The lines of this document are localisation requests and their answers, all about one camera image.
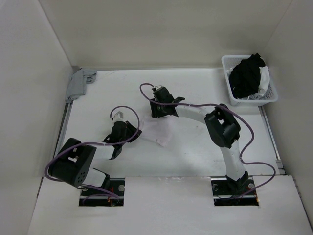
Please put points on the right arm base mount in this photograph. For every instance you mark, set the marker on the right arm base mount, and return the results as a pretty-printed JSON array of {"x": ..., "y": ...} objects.
[{"x": 224, "y": 196}]

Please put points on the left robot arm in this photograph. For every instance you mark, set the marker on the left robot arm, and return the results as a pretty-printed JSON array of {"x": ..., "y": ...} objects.
[{"x": 73, "y": 164}]

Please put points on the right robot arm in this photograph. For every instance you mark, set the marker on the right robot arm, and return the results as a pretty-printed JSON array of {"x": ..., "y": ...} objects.
[{"x": 222, "y": 128}]

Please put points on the white plastic basket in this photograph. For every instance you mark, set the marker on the white plastic basket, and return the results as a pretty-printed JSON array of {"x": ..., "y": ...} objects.
[{"x": 230, "y": 61}]

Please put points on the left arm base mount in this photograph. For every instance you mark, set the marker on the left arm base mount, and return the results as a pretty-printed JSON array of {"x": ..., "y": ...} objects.
[{"x": 112, "y": 197}]

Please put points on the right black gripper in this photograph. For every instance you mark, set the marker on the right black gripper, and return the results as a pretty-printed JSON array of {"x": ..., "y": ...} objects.
[{"x": 155, "y": 113}]

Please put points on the white tank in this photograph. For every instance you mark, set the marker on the white tank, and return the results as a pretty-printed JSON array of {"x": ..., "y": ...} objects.
[
  {"x": 158, "y": 130},
  {"x": 264, "y": 84}
]

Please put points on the black tank top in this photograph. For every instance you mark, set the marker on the black tank top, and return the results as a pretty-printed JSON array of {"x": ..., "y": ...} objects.
[{"x": 245, "y": 78}]

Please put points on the right metal table rail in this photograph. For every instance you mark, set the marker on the right metal table rail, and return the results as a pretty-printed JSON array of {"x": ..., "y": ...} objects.
[{"x": 270, "y": 135}]

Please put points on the metal table rail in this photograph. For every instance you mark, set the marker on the metal table rail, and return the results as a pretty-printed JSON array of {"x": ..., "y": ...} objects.
[
  {"x": 63, "y": 128},
  {"x": 270, "y": 135}
]

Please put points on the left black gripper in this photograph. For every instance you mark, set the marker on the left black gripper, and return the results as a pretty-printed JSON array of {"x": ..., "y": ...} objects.
[{"x": 132, "y": 129}]

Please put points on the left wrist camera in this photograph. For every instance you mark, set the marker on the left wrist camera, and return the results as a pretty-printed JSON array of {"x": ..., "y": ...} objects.
[{"x": 118, "y": 117}]

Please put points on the left metal table rail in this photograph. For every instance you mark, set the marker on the left metal table rail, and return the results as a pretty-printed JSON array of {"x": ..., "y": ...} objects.
[{"x": 63, "y": 128}]

